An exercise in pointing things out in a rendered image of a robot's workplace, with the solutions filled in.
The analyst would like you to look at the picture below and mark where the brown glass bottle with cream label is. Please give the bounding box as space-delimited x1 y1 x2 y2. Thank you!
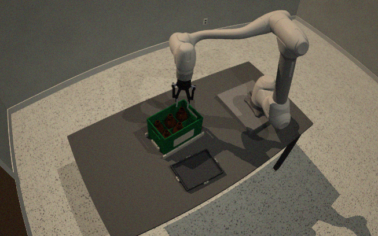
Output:
162 130 171 139

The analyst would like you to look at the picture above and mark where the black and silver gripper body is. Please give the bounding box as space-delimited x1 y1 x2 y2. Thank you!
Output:
176 79 192 90

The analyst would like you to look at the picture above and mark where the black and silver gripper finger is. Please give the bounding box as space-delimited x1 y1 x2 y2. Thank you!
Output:
171 83 182 107
185 85 196 108

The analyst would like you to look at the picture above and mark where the green crate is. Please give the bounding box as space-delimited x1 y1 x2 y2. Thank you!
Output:
147 102 201 155

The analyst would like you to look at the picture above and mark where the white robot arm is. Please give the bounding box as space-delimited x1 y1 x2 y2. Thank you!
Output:
169 10 309 129

